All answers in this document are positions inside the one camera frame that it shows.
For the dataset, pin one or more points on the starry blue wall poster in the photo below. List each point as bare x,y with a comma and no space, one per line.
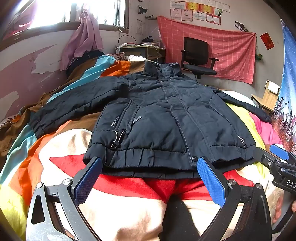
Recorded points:
289,81

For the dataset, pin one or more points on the window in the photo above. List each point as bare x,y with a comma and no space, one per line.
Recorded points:
57,11

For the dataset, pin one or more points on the black wall sticker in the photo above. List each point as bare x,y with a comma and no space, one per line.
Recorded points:
241,26

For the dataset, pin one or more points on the dark clothes pile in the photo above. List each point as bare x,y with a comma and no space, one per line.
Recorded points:
76,62

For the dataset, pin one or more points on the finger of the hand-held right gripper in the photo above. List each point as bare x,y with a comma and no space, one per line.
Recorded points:
279,151
266,158

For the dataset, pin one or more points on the dark navy padded jacket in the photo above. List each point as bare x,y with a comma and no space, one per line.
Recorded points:
161,111

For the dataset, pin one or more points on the light wooden chair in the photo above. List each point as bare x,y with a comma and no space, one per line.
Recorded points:
268,99

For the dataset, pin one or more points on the group of wall certificates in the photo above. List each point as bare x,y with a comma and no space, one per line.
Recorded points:
198,10

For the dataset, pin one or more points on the black office chair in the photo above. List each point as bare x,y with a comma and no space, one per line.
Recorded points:
196,48

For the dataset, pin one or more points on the red wall envelope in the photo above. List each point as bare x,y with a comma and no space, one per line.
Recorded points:
267,41

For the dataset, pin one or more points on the small wall shelf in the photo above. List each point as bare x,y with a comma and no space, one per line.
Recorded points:
151,17

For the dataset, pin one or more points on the multicolour striped bed sheet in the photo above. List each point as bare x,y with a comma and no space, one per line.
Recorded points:
30,153

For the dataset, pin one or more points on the white power strip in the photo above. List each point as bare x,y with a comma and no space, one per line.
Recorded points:
120,46

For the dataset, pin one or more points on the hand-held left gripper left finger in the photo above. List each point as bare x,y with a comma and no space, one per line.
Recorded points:
89,178

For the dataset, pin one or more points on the cream and red plush blanket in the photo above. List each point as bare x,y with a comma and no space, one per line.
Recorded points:
129,208

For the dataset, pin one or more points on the wooden desk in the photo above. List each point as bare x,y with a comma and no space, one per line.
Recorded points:
138,49

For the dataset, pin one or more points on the person's right hand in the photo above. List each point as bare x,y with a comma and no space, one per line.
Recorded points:
278,208

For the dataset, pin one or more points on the red checked wall cloth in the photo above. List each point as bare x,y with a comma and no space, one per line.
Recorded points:
231,51

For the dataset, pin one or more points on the pink hanging garment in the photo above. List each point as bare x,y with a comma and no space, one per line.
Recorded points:
81,39

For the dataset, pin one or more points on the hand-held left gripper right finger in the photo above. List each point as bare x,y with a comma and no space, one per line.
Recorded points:
211,180

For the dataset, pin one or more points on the floral pillow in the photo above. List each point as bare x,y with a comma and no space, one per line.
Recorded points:
119,56

